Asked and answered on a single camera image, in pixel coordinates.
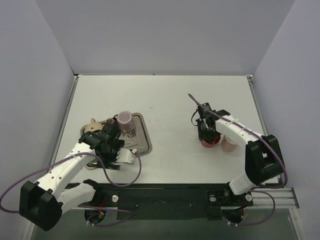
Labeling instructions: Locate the red mug black handle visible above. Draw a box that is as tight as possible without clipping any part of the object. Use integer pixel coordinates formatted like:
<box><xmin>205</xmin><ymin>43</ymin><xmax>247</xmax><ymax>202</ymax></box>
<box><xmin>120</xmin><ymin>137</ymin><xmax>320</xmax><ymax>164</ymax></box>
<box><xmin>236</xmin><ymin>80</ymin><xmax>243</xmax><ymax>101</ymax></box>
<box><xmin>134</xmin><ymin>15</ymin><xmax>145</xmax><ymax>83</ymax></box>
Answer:
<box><xmin>200</xmin><ymin>136</ymin><xmax>221</xmax><ymax>148</ymax></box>

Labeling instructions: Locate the pink faceted mug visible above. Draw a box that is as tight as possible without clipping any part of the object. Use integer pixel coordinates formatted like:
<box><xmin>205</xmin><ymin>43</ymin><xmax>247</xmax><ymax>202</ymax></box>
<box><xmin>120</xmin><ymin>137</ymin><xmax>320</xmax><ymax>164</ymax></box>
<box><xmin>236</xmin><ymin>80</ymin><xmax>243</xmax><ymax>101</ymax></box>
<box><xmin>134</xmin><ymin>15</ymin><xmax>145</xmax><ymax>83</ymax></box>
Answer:
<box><xmin>221</xmin><ymin>136</ymin><xmax>238</xmax><ymax>153</ymax></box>

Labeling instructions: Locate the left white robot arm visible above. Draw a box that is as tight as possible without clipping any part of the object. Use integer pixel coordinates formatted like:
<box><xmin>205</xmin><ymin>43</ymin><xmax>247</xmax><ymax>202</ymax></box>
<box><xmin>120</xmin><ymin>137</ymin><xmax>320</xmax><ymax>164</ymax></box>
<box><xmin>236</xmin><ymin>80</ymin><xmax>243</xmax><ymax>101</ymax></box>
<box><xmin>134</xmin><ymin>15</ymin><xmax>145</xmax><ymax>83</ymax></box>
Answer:
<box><xmin>18</xmin><ymin>123</ymin><xmax>125</xmax><ymax>231</ymax></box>

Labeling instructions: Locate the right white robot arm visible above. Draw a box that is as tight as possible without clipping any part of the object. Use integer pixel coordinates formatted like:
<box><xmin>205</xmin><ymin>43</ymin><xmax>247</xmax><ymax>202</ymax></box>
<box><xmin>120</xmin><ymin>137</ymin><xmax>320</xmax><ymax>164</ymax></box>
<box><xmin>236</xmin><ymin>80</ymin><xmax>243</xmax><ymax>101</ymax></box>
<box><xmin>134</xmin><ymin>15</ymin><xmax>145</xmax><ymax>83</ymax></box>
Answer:
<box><xmin>195</xmin><ymin>103</ymin><xmax>285</xmax><ymax>205</ymax></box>

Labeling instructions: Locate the small brown mug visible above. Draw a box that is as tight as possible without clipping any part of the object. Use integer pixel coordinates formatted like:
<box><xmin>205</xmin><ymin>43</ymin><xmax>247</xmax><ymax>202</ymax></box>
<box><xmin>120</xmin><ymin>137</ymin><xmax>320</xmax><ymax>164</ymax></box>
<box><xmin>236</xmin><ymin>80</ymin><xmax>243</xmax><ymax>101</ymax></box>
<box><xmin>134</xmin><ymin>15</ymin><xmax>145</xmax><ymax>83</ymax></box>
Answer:
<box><xmin>105</xmin><ymin>118</ymin><xmax>117</xmax><ymax>125</ymax></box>

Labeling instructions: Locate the cream beige mug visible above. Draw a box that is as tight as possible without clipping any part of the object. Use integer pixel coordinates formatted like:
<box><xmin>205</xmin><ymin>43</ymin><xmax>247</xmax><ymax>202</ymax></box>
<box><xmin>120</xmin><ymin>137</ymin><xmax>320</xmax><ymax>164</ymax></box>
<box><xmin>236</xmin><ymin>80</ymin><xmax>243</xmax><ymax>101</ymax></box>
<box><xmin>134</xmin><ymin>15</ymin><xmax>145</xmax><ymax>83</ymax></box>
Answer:
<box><xmin>83</xmin><ymin>118</ymin><xmax>103</xmax><ymax>133</ymax></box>

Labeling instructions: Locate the mauve cylindrical mug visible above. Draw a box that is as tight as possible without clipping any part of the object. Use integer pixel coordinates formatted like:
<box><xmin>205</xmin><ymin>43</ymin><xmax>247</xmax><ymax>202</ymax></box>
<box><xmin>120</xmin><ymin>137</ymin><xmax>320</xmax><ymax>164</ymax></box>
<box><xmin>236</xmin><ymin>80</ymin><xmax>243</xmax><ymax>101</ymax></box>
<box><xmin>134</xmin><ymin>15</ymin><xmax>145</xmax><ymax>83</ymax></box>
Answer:
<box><xmin>116</xmin><ymin>111</ymin><xmax>136</xmax><ymax>134</ymax></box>

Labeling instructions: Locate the stainless steel tray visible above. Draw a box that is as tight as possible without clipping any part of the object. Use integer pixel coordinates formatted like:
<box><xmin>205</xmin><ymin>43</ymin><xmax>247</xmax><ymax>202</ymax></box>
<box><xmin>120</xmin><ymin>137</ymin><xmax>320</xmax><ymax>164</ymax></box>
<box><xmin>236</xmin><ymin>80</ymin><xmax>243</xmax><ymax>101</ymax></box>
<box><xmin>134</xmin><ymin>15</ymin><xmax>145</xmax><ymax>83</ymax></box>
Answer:
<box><xmin>78</xmin><ymin>112</ymin><xmax>152</xmax><ymax>169</ymax></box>

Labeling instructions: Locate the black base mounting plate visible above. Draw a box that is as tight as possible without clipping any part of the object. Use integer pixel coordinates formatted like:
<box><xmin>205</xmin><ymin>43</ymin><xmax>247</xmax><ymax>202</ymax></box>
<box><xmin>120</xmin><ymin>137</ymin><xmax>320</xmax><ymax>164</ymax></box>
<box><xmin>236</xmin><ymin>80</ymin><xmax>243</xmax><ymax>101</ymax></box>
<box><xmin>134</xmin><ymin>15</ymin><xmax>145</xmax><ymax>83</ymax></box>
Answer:
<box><xmin>80</xmin><ymin>185</ymin><xmax>253</xmax><ymax>224</ymax></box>

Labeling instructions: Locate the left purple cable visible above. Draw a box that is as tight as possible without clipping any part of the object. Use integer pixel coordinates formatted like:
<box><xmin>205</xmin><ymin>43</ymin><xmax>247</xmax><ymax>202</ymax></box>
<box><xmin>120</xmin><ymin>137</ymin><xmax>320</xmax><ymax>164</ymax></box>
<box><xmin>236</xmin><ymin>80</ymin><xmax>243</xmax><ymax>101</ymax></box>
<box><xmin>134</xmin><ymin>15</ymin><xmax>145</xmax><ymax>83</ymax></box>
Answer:
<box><xmin>0</xmin><ymin>151</ymin><xmax>143</xmax><ymax>228</ymax></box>

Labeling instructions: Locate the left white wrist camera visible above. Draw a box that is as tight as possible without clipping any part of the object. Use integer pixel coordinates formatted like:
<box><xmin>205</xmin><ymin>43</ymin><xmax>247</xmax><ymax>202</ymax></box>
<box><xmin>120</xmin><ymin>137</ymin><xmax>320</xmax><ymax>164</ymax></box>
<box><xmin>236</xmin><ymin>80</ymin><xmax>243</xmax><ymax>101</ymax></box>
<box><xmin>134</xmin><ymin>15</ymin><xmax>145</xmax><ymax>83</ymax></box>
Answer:
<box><xmin>116</xmin><ymin>148</ymin><xmax>136</xmax><ymax>165</ymax></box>

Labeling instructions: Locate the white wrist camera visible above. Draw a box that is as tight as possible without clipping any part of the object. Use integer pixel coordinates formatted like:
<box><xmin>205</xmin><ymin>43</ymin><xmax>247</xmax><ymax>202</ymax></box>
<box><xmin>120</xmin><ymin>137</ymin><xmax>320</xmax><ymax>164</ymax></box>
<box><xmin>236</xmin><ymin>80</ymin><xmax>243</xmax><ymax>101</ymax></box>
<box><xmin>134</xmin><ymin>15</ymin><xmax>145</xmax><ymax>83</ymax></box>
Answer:
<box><xmin>202</xmin><ymin>102</ymin><xmax>215</xmax><ymax>112</ymax></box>
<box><xmin>116</xmin><ymin>148</ymin><xmax>136</xmax><ymax>165</ymax></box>

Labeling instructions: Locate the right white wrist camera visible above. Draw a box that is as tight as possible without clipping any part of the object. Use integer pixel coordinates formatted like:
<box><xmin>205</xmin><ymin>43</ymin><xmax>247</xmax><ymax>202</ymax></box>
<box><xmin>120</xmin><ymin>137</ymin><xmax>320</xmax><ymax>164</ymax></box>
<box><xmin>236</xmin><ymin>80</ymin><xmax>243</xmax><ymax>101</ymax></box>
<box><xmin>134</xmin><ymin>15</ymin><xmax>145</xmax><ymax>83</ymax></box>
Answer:
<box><xmin>202</xmin><ymin>102</ymin><xmax>215</xmax><ymax>112</ymax></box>

